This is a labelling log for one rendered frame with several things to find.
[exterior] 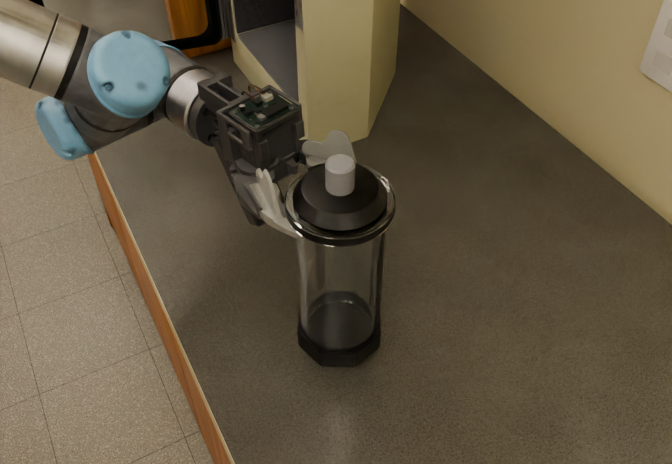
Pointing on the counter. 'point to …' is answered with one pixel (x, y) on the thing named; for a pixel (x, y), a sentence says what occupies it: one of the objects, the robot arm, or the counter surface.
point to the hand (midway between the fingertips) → (335, 212)
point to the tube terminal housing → (340, 43)
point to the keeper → (298, 4)
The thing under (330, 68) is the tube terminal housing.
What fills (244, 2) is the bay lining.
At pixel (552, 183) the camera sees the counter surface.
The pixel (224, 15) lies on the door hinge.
